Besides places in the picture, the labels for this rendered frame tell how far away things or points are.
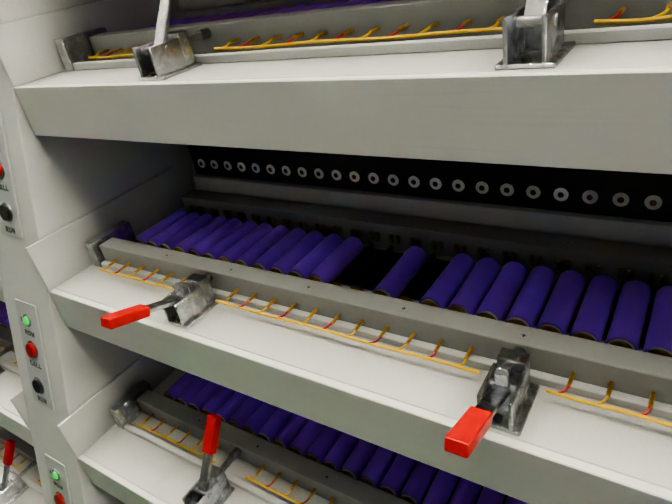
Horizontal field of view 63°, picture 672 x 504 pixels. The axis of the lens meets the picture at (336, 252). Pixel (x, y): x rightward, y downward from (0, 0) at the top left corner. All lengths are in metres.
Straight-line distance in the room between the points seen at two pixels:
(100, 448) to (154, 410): 0.07
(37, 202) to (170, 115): 0.22
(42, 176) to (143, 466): 0.31
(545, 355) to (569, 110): 0.15
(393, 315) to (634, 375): 0.15
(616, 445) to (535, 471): 0.04
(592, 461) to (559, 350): 0.06
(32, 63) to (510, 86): 0.44
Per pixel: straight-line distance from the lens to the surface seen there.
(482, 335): 0.36
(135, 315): 0.44
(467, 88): 0.28
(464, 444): 0.27
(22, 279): 0.65
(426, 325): 0.37
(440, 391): 0.36
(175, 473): 0.62
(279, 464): 0.55
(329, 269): 0.45
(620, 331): 0.38
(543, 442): 0.33
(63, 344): 0.64
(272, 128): 0.36
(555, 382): 0.36
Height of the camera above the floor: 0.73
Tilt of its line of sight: 17 degrees down
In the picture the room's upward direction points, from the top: 1 degrees counter-clockwise
